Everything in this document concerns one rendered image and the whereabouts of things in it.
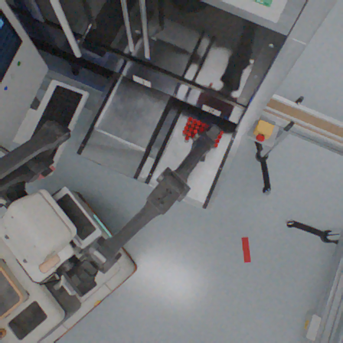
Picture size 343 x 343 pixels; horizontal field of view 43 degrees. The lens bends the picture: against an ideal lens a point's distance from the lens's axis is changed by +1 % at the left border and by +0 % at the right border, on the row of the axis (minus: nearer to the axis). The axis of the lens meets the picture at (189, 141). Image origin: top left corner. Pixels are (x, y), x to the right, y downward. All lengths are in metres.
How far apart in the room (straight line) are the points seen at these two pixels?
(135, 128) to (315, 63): 1.69
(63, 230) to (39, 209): 0.11
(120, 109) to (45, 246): 0.83
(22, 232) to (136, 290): 1.43
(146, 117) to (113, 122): 0.16
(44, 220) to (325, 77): 2.34
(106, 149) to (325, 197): 1.61
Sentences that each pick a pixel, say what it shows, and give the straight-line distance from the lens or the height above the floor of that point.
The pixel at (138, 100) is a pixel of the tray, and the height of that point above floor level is 0.88.
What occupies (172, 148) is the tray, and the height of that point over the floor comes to 0.88.
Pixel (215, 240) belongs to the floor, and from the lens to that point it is 2.85.
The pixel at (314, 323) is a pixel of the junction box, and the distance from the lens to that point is 2.43.
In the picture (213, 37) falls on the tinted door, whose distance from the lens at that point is 1.38.
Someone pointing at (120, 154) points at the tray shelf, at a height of 0.88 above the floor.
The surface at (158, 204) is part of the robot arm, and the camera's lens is 1.34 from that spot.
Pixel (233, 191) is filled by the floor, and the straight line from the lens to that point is 2.90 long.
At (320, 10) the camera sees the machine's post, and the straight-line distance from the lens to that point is 1.10.
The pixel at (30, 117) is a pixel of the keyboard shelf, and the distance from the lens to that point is 2.23.
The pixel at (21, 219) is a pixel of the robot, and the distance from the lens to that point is 1.53.
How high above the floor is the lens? 2.83
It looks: 75 degrees down
